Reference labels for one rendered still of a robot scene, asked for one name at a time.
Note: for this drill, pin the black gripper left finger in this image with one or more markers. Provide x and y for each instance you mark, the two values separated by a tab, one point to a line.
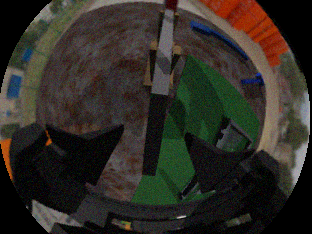
90	151

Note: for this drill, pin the green putting mat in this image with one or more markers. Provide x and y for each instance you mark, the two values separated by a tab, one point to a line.
202	100

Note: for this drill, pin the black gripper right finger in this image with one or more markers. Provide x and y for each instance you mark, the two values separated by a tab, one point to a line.
212	164

